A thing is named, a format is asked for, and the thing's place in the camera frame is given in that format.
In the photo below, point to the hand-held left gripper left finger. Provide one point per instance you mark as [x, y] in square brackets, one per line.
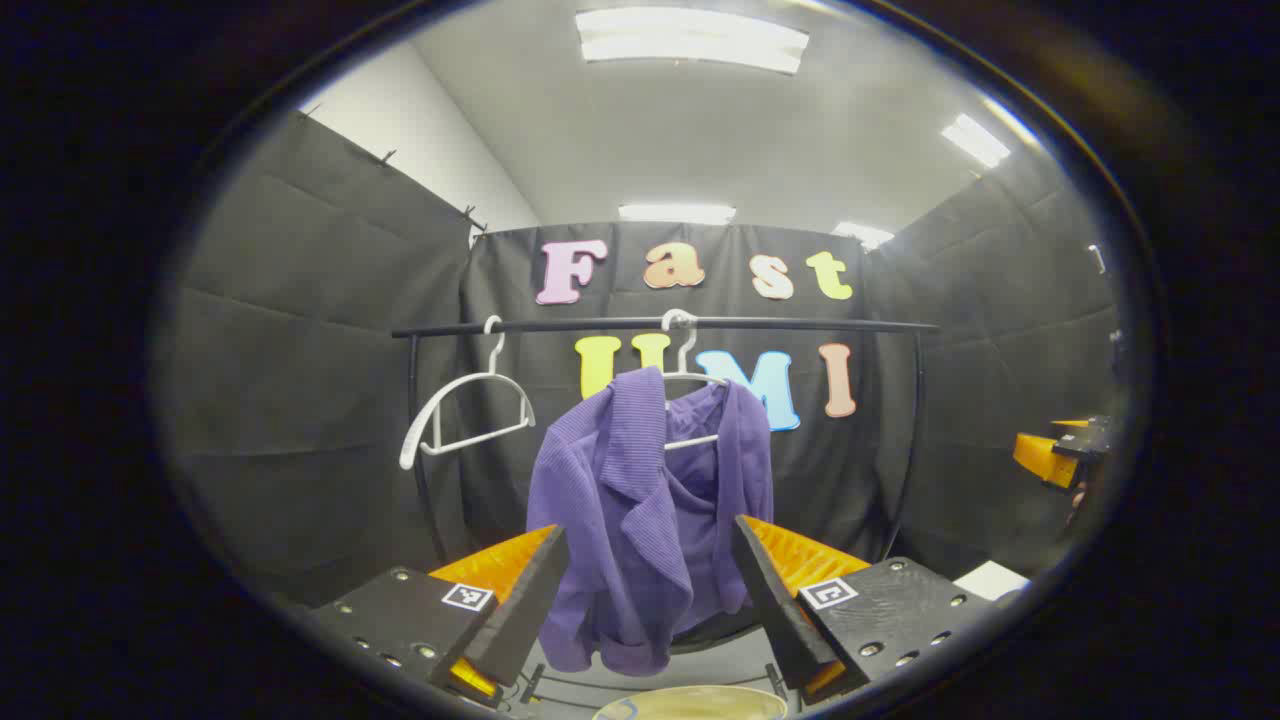
[525, 610]

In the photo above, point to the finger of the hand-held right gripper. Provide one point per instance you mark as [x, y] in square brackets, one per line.
[1045, 460]

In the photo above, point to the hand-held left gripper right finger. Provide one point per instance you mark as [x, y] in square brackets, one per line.
[770, 600]

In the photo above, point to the beige laundry hamper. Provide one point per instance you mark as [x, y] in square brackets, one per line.
[690, 705]

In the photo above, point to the purple knit clothes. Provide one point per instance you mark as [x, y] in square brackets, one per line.
[620, 500]

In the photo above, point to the white plastic hanger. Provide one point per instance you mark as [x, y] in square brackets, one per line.
[412, 440]
[683, 345]

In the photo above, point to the black clothes rack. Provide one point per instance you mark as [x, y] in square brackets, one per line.
[560, 326]

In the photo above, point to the white paper sheet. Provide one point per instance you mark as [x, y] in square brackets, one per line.
[990, 580]

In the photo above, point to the large ceiling light panel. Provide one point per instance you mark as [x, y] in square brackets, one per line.
[690, 38]

